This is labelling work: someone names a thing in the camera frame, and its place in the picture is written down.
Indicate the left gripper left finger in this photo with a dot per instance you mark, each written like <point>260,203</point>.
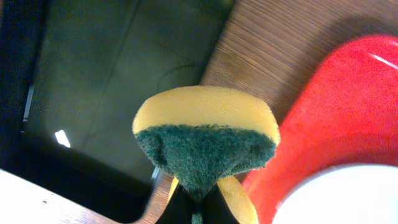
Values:
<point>179,209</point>

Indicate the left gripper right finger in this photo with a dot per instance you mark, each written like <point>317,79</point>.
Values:
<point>215,210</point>

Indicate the green and yellow sponge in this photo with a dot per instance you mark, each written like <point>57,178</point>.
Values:
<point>205,136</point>

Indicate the white plate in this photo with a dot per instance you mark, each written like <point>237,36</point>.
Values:
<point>346,194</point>

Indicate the red plastic tray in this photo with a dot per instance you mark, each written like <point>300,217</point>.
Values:
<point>346,114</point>

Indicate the black plastic tray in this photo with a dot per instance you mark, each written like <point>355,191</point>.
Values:
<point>74,74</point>

